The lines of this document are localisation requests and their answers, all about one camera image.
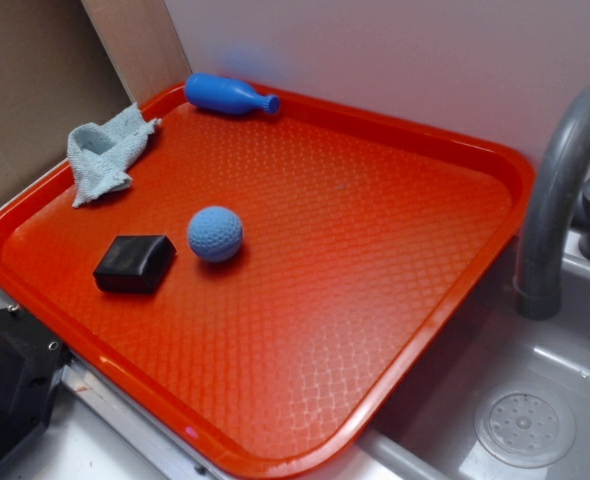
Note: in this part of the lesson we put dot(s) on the round sink drain strainer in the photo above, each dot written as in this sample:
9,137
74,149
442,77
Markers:
524,425

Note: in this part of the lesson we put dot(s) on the grey plastic sink basin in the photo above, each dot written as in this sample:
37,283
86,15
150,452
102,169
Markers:
426,428

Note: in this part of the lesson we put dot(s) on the grey curved faucet spout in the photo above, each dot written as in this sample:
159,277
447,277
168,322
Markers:
556,194

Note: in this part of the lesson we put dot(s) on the orange plastic tray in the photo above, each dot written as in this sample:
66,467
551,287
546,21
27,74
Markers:
362,235

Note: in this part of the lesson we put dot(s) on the light blue terry cloth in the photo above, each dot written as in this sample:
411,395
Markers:
101,155

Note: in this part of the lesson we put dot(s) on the blue plastic bowling pin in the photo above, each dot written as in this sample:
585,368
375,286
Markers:
227,96

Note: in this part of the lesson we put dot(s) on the brown cardboard panel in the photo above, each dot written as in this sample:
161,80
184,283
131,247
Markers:
65,63

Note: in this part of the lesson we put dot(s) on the black rectangular block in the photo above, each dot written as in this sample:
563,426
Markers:
135,264

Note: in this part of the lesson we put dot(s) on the light blue dimpled ball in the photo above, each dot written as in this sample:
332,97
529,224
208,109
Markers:
215,234

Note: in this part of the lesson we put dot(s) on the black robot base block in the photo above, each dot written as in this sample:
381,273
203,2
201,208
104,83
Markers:
31,362

